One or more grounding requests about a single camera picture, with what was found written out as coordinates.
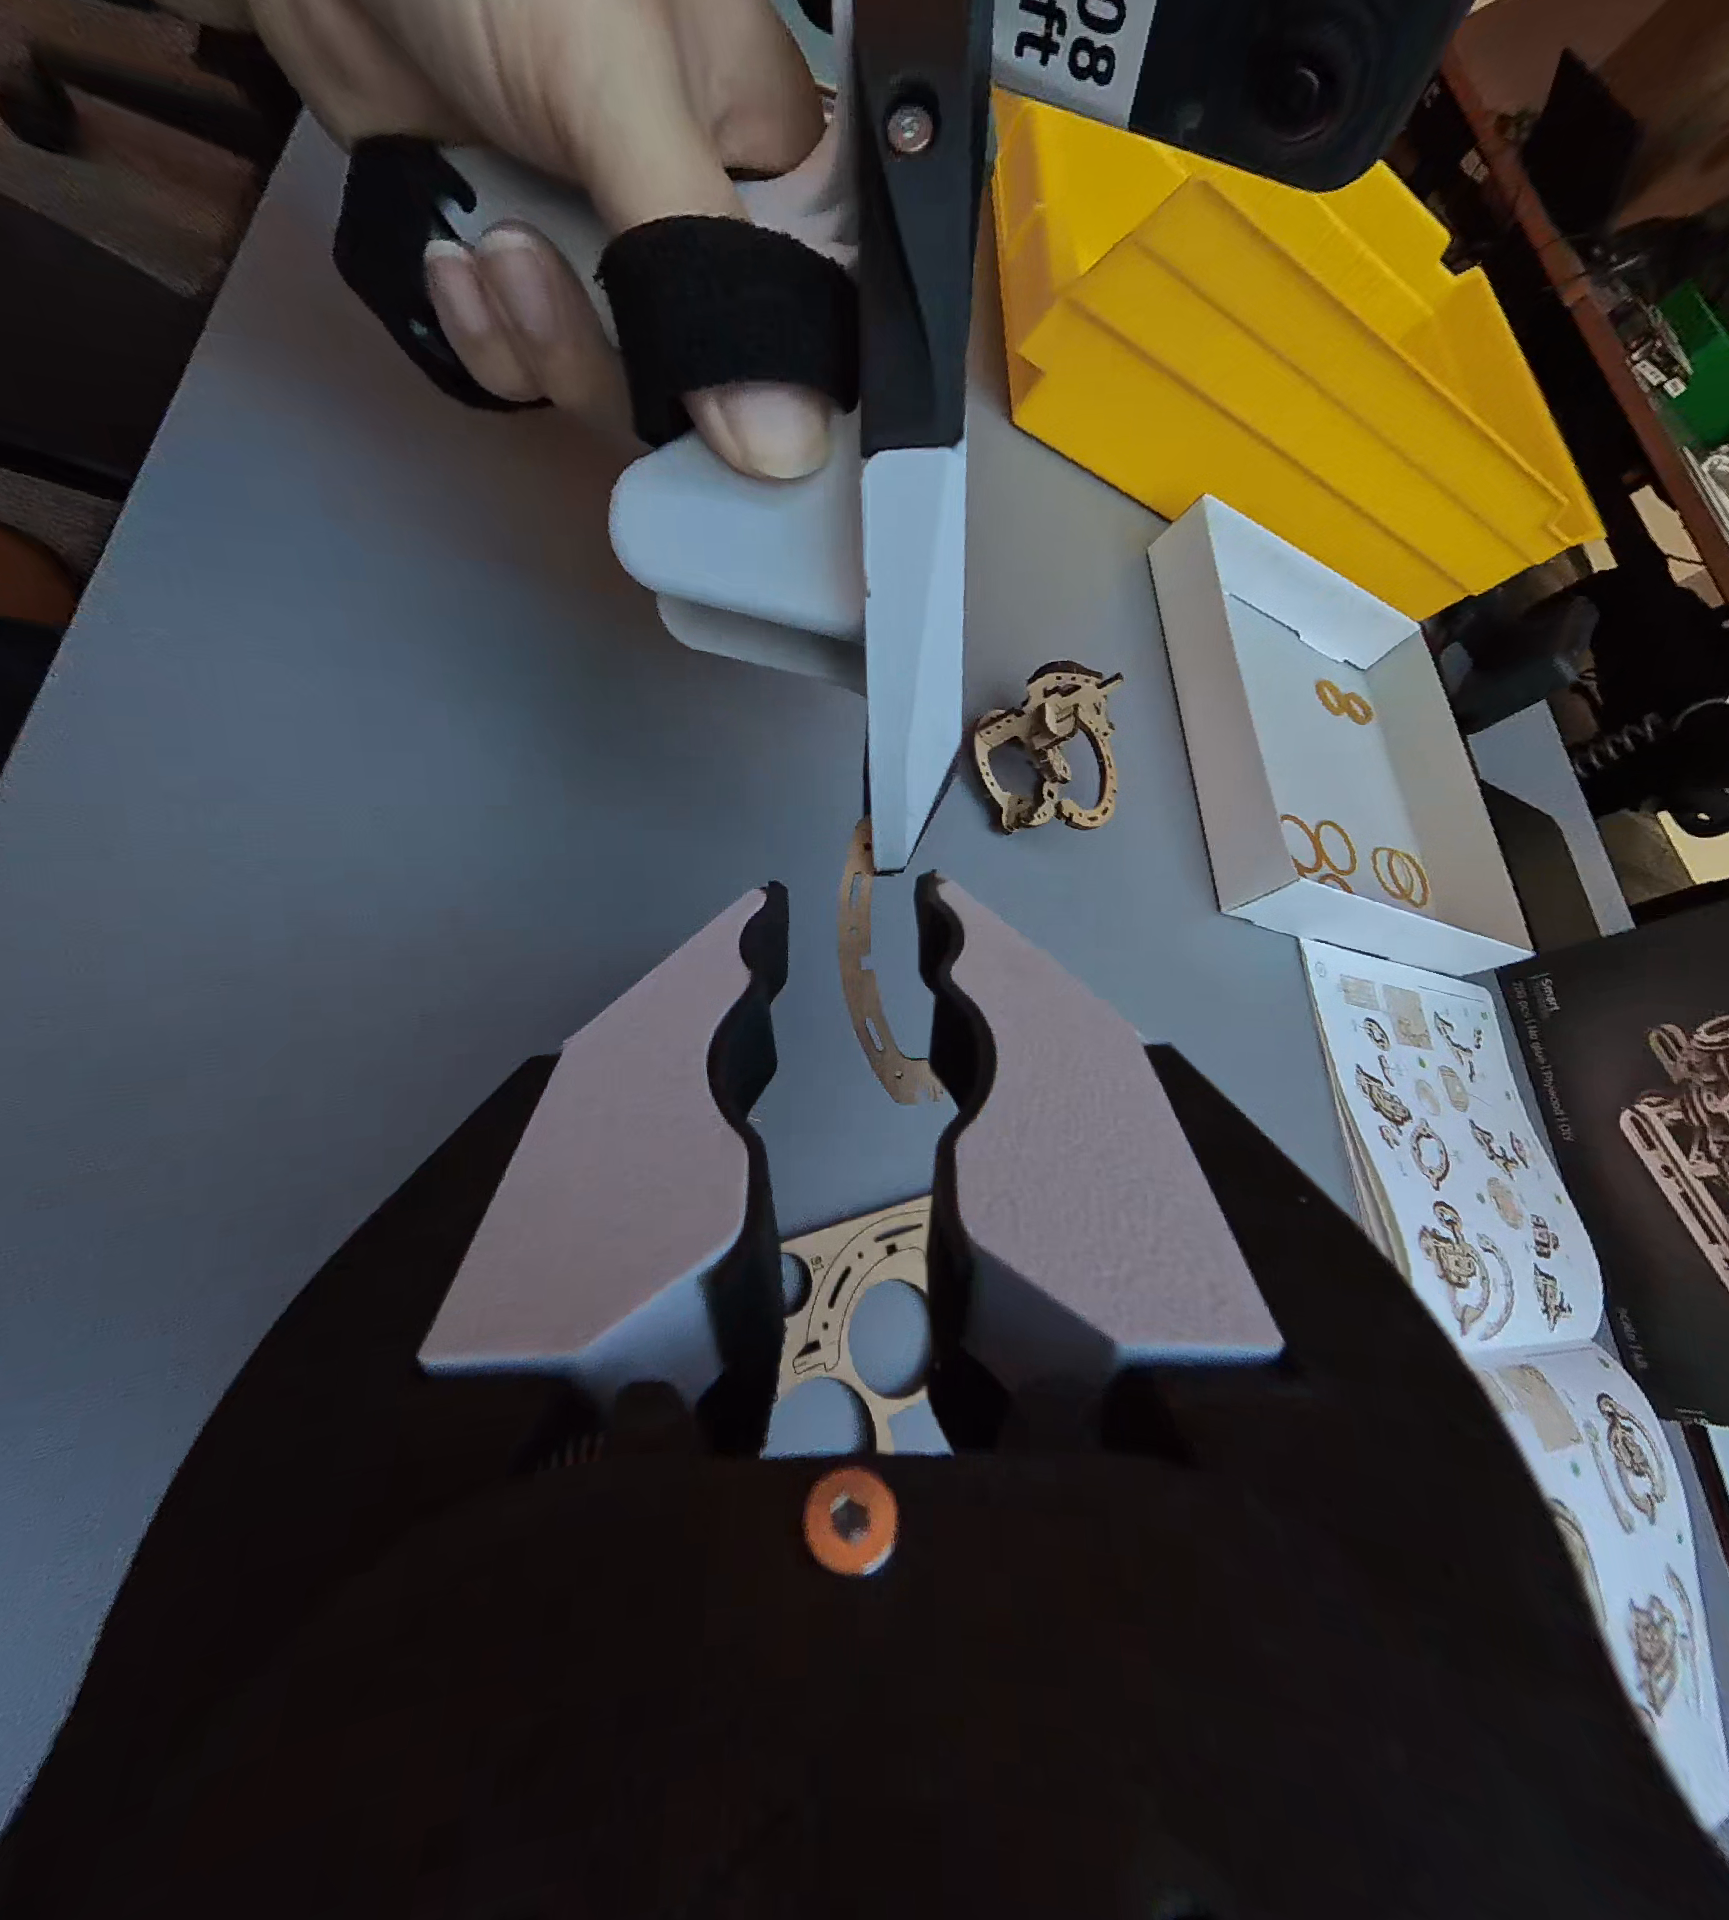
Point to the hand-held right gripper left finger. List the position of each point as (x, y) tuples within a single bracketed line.
[(594, 1185)]

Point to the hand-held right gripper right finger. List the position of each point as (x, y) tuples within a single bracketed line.
[(1089, 1185)]

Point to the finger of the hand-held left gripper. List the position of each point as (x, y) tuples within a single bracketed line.
[(913, 644)]

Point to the curved slotted wooden part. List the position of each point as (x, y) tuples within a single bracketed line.
[(853, 974)]

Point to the wooden model assembly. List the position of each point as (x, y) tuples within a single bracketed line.
[(1057, 721)]

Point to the black model kit box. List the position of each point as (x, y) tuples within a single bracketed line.
[(1599, 1201)]

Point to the person's left hand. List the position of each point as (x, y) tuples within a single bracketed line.
[(534, 74)]

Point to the laser-cut plywood sheet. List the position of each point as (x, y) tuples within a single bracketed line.
[(835, 1342)]

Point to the stack of yellow storage bins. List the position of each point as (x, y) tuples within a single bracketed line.
[(1254, 345)]

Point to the white cardboard box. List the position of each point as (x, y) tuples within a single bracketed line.
[(1254, 630)]

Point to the instruction booklet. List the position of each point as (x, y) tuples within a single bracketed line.
[(1464, 1141)]

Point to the group of wooden rings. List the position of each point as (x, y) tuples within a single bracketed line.
[(1347, 700)]

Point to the wooden storage shelf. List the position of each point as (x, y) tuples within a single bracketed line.
[(1630, 345)]

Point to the green plastic crate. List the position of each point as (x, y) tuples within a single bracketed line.
[(1703, 361)]

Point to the brown wooden furniture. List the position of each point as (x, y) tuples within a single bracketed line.
[(99, 135)]

